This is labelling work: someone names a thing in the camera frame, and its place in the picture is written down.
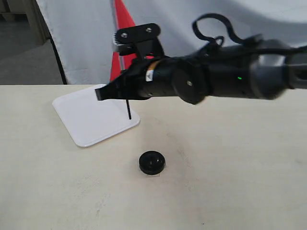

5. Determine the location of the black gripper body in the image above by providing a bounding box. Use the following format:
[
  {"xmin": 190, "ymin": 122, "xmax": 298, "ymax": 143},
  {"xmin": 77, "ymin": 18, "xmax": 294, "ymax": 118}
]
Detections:
[{"xmin": 124, "ymin": 57, "xmax": 180, "ymax": 100}]

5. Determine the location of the red flag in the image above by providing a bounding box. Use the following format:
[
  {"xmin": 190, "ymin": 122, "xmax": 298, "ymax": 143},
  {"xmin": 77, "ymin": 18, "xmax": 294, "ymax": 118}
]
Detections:
[{"xmin": 109, "ymin": 0, "xmax": 137, "ymax": 120}]

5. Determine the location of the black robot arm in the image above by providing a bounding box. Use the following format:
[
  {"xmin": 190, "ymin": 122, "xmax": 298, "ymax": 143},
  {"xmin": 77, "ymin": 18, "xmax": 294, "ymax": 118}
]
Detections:
[{"xmin": 95, "ymin": 39, "xmax": 307, "ymax": 104}]

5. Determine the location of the black round flag base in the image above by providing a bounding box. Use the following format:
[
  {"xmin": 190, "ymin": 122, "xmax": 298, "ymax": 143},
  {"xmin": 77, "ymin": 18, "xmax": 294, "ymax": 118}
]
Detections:
[{"xmin": 139, "ymin": 150, "xmax": 166, "ymax": 175}]

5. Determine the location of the white plastic tray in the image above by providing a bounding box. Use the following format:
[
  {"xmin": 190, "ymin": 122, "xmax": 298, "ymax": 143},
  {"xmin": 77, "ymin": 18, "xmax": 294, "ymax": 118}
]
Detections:
[{"xmin": 52, "ymin": 84, "xmax": 141, "ymax": 148}]

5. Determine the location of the white backdrop cloth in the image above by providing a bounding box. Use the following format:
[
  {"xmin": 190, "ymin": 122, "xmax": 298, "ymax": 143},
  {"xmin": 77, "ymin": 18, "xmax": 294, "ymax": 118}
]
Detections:
[{"xmin": 38, "ymin": 0, "xmax": 307, "ymax": 84}]

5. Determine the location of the black backdrop stand pole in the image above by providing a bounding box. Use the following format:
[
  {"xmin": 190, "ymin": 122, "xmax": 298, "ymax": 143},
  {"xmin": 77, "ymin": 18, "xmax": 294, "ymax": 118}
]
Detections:
[{"xmin": 48, "ymin": 26, "xmax": 68, "ymax": 85}]

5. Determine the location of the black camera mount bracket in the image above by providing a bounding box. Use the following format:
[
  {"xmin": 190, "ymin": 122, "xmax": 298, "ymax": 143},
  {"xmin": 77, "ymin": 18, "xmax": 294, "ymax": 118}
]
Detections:
[{"xmin": 112, "ymin": 23, "xmax": 165, "ymax": 59}]

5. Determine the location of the black cable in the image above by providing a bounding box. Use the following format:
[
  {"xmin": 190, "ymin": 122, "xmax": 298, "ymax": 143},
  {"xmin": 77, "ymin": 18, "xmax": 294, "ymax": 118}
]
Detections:
[{"xmin": 191, "ymin": 13, "xmax": 307, "ymax": 56}]

